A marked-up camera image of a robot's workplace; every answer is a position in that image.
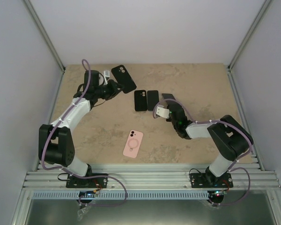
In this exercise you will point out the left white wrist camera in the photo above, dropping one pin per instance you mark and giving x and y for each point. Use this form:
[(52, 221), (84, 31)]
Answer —
[(105, 76)]

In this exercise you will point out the left circuit board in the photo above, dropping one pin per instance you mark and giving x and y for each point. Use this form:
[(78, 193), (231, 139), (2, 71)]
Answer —
[(89, 194)]

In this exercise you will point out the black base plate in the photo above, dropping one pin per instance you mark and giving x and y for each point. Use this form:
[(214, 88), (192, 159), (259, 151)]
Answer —
[(95, 183), (200, 180)]

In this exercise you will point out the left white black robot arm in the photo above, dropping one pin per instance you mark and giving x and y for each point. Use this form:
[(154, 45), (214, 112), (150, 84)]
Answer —
[(55, 142)]

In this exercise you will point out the corner aluminium post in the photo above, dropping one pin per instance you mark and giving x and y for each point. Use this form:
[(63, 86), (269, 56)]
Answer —
[(253, 27), (39, 25)]

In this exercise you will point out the grey slotted cable duct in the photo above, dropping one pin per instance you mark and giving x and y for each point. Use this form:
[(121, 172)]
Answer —
[(120, 195)]

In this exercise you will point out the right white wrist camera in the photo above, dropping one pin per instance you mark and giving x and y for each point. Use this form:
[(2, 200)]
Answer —
[(162, 112)]

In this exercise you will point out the black phone case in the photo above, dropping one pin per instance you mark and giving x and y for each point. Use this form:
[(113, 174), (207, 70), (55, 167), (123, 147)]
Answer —
[(122, 76), (140, 101)]

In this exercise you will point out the right corner aluminium post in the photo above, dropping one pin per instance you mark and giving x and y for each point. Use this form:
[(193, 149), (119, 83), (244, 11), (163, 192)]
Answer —
[(253, 27)]

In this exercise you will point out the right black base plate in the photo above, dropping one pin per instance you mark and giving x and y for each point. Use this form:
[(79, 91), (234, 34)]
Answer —
[(200, 180)]

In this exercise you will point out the pink phone case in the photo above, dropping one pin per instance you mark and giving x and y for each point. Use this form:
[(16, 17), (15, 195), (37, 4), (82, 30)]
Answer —
[(133, 144)]

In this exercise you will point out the right circuit board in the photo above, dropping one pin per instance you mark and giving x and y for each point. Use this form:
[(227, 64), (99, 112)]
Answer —
[(218, 193)]

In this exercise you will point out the aluminium rail frame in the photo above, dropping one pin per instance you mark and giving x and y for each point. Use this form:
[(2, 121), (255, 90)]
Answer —
[(156, 176)]

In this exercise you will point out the clear plastic bag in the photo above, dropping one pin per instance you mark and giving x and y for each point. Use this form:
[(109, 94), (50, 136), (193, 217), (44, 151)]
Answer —
[(83, 210)]

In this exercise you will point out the left corner aluminium post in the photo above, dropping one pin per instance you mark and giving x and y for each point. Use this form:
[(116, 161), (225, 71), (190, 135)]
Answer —
[(39, 25)]

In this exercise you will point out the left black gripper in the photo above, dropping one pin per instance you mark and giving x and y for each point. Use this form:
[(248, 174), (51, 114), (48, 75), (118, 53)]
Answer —
[(114, 85)]

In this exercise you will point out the circuit board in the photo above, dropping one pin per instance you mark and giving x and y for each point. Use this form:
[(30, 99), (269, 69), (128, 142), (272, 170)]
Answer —
[(89, 194), (218, 193)]

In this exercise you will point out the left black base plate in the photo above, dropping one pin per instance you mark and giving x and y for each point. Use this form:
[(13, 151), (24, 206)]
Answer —
[(95, 183)]

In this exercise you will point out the black phone with blue edge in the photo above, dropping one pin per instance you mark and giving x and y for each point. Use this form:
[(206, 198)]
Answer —
[(152, 99)]

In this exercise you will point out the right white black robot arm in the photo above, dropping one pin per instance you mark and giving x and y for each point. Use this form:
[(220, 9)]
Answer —
[(231, 139)]

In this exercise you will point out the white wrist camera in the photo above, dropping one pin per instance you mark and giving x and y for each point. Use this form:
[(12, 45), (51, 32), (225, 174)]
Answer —
[(105, 76), (162, 112)]

